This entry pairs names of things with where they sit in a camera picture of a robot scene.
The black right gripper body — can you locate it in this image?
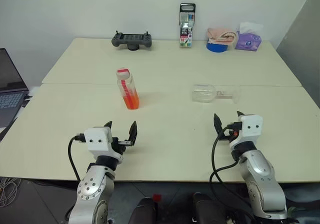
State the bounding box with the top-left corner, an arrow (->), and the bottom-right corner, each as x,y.
219,121 -> 243,143

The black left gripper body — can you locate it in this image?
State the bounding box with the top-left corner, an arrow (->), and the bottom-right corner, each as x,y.
111,136 -> 133,156

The bottle of orange liquid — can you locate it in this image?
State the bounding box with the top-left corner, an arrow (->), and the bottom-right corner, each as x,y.
116,74 -> 141,110

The clear wine glass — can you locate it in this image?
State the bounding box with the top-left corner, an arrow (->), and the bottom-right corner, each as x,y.
191,83 -> 241,105

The dark rounded shape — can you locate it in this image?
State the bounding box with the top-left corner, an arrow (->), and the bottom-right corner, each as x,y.
191,192 -> 227,224
130,196 -> 157,224

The blue tape roll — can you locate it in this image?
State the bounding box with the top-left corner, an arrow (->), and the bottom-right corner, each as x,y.
206,41 -> 228,53

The purple tissue pack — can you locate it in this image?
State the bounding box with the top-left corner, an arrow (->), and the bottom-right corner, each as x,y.
234,21 -> 265,52

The pink folded towel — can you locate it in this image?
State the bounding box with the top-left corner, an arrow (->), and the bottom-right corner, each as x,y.
206,27 -> 238,45

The dark grey handheld controller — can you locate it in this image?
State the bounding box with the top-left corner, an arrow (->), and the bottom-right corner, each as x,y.
111,30 -> 153,52

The marker pen pack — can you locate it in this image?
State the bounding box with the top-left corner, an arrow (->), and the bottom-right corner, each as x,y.
178,2 -> 197,49

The grey laptop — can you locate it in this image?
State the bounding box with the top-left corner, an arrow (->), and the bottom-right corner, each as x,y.
0,47 -> 30,129

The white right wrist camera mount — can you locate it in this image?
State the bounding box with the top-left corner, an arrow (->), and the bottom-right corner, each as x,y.
229,113 -> 264,150

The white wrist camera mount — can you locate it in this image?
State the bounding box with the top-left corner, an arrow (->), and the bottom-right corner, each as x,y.
83,126 -> 124,162
229,113 -> 264,150

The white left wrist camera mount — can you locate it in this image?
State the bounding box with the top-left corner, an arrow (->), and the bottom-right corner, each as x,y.
83,126 -> 124,162

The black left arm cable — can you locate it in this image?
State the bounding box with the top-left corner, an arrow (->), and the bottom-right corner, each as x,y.
67,133 -> 86,183

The white cable bundle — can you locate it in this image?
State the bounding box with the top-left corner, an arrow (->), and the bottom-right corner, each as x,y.
0,176 -> 22,209

